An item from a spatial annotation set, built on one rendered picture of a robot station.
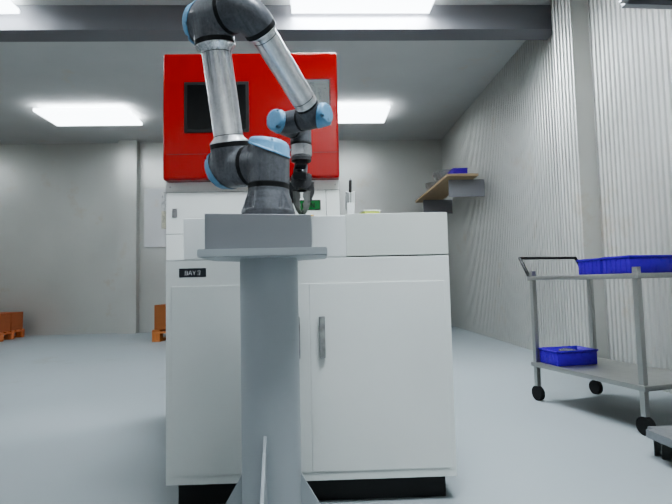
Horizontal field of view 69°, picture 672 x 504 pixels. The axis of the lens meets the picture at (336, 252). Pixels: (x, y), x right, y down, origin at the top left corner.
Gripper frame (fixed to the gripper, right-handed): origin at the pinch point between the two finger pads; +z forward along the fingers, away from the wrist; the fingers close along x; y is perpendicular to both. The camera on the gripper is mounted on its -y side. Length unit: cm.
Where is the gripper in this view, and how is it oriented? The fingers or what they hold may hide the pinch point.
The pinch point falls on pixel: (302, 212)
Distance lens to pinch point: 170.4
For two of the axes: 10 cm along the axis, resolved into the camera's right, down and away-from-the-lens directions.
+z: 0.2, 10.0, -0.6
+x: -10.0, 0.2, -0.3
